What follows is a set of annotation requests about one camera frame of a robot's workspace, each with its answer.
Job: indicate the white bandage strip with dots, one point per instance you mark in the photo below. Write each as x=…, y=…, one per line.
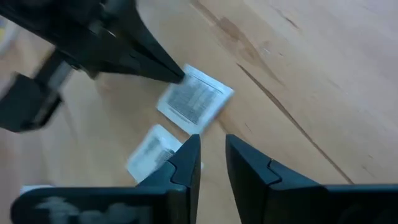
x=35, y=188

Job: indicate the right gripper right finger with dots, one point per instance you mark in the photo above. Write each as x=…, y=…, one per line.
x=255, y=193

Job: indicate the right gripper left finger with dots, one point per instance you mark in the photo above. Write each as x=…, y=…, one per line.
x=183, y=186

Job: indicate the white printed wipe packet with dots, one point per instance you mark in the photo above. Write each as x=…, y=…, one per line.
x=194, y=99
x=152, y=152

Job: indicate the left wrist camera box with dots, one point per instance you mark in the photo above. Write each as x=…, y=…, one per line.
x=25, y=102

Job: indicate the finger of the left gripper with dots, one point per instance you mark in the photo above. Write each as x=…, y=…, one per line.
x=140, y=37
x=109, y=59

